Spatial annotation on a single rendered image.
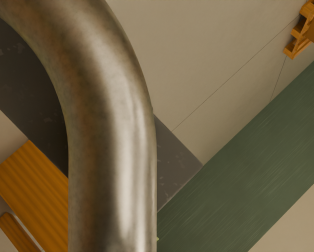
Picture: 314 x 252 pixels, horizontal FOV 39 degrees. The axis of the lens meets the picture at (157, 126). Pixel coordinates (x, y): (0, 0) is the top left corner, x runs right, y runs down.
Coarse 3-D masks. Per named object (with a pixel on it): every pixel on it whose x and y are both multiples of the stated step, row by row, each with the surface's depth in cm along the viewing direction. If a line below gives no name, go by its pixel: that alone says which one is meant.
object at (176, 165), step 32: (0, 32) 18; (0, 64) 18; (32, 64) 18; (0, 96) 18; (32, 96) 18; (32, 128) 18; (64, 128) 18; (160, 128) 19; (64, 160) 18; (160, 160) 19; (192, 160) 19; (160, 192) 19
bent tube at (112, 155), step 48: (0, 0) 14; (48, 0) 13; (96, 0) 14; (48, 48) 14; (96, 48) 14; (96, 96) 14; (144, 96) 14; (96, 144) 14; (144, 144) 14; (96, 192) 14; (144, 192) 14; (96, 240) 14; (144, 240) 14
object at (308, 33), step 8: (312, 0) 436; (304, 8) 430; (312, 8) 429; (304, 16) 437; (312, 16) 429; (304, 24) 445; (312, 24) 441; (296, 32) 462; (304, 32) 459; (312, 32) 449; (296, 40) 503; (304, 40) 476; (312, 40) 457; (288, 48) 493; (296, 48) 480; (304, 48) 503; (288, 56) 500
